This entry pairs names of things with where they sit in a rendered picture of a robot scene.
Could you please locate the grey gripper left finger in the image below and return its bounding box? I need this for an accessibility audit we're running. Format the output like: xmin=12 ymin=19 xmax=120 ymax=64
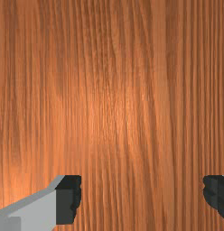
xmin=0 ymin=174 xmax=82 ymax=231

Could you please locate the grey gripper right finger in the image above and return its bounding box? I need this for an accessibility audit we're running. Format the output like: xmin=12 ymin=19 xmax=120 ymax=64
xmin=202 ymin=174 xmax=224 ymax=223

